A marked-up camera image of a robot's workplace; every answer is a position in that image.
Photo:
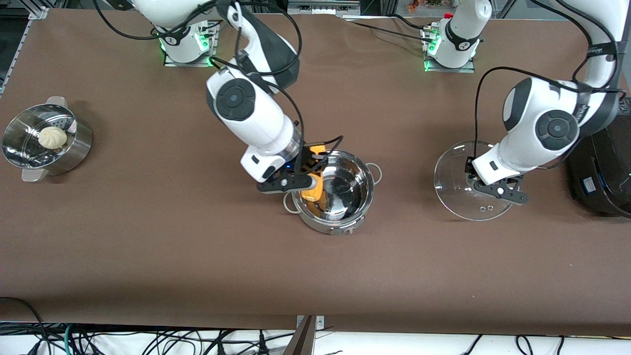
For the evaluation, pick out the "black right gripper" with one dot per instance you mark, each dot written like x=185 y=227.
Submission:
x=307 y=160

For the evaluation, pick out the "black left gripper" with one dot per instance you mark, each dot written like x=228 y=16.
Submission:
x=469 y=168

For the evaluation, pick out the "yellow corn cob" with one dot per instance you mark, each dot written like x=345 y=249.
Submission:
x=313 y=193

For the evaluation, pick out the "glass lid with gold knob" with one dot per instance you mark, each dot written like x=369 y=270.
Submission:
x=453 y=187

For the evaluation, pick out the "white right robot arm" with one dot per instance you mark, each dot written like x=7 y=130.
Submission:
x=256 y=123

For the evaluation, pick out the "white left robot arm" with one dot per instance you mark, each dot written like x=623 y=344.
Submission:
x=522 y=148

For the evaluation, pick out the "steel steamer pot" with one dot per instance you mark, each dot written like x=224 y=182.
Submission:
x=74 y=153

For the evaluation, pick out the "black round appliance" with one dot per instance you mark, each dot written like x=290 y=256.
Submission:
x=606 y=167

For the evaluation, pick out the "grey metal box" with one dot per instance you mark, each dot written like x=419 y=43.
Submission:
x=323 y=7

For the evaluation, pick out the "brown table cover sheet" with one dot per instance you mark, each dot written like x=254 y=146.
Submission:
x=197 y=271

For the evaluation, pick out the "grey metal pole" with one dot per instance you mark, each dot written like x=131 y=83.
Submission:
x=301 y=340

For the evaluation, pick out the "white steamed bun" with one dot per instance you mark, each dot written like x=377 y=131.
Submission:
x=52 y=137

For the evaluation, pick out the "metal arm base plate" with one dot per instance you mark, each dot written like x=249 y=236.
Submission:
x=468 y=69
x=212 y=47

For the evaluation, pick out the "metal clamp bracket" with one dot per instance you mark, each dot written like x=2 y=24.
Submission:
x=319 y=323

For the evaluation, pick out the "aluminium frame rail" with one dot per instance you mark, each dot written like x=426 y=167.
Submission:
x=22 y=44

